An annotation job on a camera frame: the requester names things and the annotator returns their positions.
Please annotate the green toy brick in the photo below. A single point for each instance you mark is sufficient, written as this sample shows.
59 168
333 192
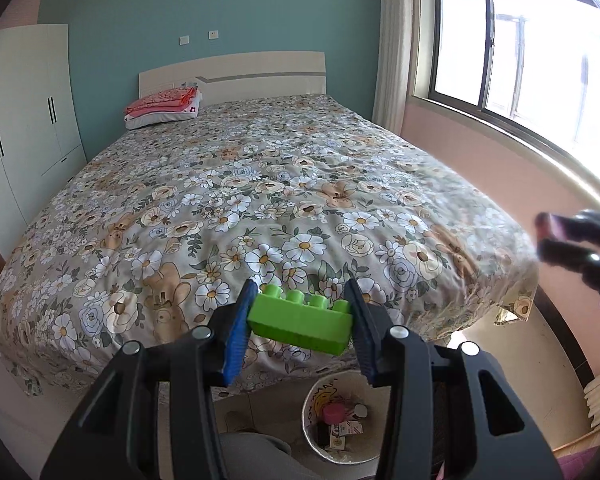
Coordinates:
300 320

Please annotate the pink container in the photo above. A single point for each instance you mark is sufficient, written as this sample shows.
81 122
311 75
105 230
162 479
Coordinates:
333 414

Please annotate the cream curtain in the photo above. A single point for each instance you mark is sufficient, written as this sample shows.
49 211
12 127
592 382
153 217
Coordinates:
395 45

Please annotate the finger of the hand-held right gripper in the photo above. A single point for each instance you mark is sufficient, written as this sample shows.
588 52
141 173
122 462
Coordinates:
567 253
597 227

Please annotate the person's grey trouser leg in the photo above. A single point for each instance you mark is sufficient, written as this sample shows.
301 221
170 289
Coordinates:
260 460

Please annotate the pink folded cloth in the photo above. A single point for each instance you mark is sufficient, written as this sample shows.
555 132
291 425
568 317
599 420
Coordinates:
165 100

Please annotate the window with dark frame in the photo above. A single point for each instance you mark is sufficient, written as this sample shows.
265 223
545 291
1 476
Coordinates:
520 50

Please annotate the white smiley waste bin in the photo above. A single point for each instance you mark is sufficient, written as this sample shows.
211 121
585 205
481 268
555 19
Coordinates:
312 400

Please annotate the bed with floral cover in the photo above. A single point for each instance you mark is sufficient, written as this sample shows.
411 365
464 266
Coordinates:
230 200

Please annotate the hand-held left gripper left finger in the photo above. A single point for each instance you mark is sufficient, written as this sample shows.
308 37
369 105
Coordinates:
237 330

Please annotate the pink fuzzy cloth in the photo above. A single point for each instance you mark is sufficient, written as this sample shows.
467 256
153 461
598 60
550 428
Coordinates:
590 467

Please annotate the white ribbed object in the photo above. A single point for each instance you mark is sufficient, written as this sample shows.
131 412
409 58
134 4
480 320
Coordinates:
596 402

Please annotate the black cylinder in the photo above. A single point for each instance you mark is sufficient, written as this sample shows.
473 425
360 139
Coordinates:
323 432

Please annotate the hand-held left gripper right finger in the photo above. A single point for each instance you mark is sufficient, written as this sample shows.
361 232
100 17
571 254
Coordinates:
362 330

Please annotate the white wardrobe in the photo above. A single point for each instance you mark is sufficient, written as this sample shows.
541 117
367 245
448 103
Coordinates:
25 125

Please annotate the cream bed headboard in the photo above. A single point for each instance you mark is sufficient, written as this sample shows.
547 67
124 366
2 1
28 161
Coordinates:
260 72

